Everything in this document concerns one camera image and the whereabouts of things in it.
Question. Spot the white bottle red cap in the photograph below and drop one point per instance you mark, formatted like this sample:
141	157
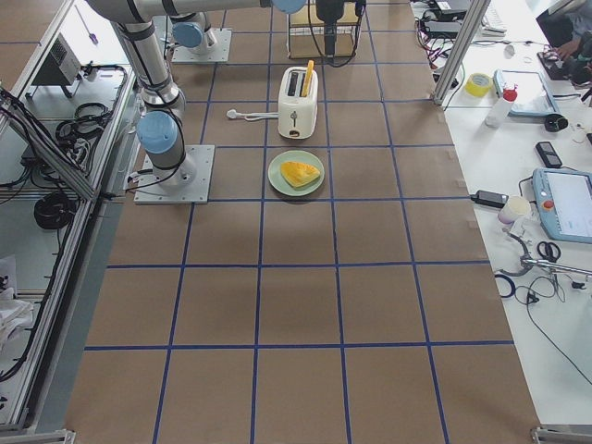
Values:
501	109

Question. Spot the yellow toast slice in toaster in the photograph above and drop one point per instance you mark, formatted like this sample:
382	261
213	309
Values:
307	78

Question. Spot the black power adapter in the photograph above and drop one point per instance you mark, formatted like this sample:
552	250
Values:
489	198

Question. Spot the green plate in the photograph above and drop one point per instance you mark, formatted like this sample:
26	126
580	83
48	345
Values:
281	185

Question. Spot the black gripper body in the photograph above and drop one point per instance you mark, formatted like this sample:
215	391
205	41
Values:
328	10

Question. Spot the grey control box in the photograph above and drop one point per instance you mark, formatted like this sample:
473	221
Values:
60	68

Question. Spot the white toaster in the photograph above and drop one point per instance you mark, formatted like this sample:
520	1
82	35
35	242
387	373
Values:
296	113

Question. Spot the black scissors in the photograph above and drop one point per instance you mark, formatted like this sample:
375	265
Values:
549	251

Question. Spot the black phone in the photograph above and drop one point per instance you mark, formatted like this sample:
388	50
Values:
548	155

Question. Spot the wire shelf rack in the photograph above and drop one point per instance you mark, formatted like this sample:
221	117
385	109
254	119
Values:
306	39

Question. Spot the aluminium frame post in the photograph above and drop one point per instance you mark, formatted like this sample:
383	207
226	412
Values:
471	24

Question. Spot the yellow bread slice on plate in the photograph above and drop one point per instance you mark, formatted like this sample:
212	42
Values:
299	174

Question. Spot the white paper cup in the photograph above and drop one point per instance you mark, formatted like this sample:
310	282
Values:
514	208

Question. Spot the blue tablet case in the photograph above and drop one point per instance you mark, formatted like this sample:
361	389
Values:
534	99

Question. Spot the yellow tape roll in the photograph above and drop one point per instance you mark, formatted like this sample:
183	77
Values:
478	84

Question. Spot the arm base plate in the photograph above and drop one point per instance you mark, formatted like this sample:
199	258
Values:
218	54
190	184

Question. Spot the blue teach pendant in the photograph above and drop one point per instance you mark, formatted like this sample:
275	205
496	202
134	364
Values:
563	200

